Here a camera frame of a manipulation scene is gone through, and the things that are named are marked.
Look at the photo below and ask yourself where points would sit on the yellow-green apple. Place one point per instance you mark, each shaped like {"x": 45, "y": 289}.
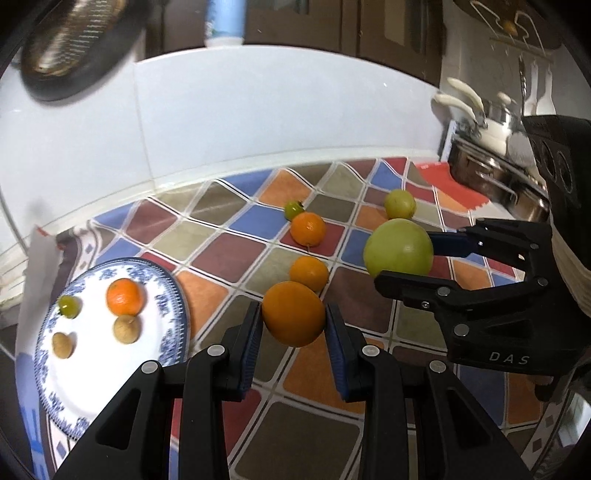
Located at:
{"x": 400, "y": 203}

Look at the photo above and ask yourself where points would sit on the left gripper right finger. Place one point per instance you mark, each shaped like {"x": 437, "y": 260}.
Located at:
{"x": 456, "y": 438}

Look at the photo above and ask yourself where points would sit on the colourful checkered table mat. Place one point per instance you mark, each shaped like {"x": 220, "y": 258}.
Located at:
{"x": 226, "y": 242}

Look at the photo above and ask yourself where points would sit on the tangerine on plate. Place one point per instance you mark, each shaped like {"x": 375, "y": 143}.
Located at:
{"x": 124, "y": 297}

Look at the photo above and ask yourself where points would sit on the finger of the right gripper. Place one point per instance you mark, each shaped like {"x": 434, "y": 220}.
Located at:
{"x": 523, "y": 245}
{"x": 446, "y": 299}

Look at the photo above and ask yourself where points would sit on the small green tangerine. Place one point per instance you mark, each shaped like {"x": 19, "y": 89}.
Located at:
{"x": 292, "y": 209}

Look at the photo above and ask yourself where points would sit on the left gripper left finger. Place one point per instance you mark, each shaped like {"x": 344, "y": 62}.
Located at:
{"x": 130, "y": 438}

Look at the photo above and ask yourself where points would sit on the steel pots with white handles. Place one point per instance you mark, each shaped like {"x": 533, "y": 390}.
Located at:
{"x": 489, "y": 152}

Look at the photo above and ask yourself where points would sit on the small green fruit on plate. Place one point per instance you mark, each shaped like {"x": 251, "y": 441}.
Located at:
{"x": 69, "y": 306}

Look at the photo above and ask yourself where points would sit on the orange tangerine with stem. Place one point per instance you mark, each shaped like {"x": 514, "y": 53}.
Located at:
{"x": 308, "y": 229}

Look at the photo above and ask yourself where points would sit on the blue pump soap bottle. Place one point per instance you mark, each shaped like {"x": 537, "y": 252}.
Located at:
{"x": 224, "y": 23}

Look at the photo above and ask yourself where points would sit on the dark wooden window frame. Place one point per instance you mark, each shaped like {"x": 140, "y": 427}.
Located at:
{"x": 403, "y": 35}

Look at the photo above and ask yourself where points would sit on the blue white porcelain plate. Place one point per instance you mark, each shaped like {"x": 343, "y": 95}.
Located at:
{"x": 75, "y": 390}

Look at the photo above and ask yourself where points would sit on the black frying pan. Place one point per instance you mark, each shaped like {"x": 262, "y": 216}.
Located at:
{"x": 79, "y": 42}

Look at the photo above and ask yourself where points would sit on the large orange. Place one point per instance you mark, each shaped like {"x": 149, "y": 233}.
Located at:
{"x": 294, "y": 315}

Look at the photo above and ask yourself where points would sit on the brown longan fruit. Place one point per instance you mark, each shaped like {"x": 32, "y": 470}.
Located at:
{"x": 62, "y": 345}
{"x": 126, "y": 329}

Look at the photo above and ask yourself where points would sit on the small orange tangerine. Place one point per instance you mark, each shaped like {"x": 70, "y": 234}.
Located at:
{"x": 310, "y": 272}

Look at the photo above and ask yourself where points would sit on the large green apple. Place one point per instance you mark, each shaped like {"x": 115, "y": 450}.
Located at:
{"x": 401, "y": 246}

